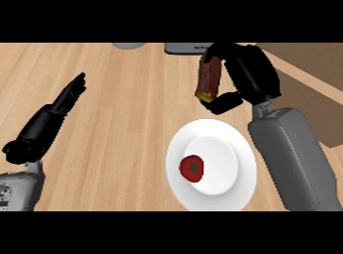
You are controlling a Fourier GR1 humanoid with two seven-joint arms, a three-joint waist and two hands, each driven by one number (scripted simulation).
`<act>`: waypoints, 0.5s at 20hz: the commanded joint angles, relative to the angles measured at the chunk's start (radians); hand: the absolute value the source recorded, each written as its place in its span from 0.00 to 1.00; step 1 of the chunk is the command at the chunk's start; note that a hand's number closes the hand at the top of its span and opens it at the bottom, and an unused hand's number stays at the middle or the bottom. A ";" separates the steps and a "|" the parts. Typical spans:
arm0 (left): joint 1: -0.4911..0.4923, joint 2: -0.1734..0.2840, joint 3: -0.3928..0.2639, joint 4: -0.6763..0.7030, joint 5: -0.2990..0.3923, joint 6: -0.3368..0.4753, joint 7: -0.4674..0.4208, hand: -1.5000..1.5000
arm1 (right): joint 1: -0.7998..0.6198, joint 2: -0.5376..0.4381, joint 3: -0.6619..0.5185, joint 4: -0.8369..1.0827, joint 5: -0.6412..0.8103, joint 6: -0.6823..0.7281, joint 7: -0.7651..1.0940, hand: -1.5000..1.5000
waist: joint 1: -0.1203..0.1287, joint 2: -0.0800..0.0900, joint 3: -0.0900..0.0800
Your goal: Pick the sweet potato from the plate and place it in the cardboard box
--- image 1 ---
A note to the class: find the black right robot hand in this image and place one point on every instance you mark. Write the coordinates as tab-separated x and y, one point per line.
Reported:
252	74

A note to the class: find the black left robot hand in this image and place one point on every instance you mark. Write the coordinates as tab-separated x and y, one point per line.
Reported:
37	130

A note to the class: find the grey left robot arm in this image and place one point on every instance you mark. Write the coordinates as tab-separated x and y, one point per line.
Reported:
10	193

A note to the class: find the brown cardboard box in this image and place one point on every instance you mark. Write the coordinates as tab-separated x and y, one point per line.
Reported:
314	89

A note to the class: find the white round plate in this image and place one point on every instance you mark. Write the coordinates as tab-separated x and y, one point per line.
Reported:
211	165

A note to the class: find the dark grey flat appliance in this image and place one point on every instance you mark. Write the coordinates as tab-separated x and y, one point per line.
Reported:
186	48

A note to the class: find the grey rounded object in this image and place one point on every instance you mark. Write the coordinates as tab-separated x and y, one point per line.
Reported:
128	45

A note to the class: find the red tomato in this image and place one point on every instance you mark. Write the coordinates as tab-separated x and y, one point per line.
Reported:
192	168

